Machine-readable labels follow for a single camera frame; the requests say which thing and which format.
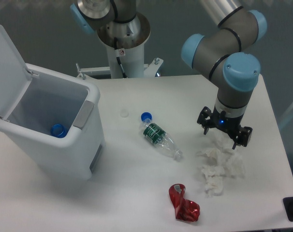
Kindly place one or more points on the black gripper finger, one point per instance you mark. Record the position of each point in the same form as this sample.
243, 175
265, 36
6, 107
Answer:
242, 137
204, 119

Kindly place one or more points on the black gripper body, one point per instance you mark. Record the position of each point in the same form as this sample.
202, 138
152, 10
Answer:
222, 122

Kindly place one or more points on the clear plastic bottle green label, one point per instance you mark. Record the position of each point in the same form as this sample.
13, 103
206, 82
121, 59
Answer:
160, 139

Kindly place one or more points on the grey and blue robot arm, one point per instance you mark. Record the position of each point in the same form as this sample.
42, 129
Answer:
219, 58

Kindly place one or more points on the blue bottle cap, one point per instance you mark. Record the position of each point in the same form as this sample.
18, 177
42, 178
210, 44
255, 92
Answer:
145, 116

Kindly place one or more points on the white bottle cap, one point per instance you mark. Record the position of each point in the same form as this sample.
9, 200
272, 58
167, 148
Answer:
124, 113

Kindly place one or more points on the crumpled white tissue paper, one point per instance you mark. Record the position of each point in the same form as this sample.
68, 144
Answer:
221, 161

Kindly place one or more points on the crushed red can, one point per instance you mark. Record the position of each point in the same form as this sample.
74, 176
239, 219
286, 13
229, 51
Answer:
185, 210

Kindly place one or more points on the white trash bin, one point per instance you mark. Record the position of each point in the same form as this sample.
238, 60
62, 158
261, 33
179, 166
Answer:
55, 121

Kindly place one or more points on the blue cup in bin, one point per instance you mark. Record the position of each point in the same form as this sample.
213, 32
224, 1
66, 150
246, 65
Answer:
58, 131

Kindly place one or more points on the white trash bin lid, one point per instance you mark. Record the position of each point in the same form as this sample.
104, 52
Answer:
15, 77

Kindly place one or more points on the white frame at right edge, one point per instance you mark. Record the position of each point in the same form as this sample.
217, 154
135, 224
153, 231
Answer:
286, 117

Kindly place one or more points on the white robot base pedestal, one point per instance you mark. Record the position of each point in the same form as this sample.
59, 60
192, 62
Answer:
125, 46

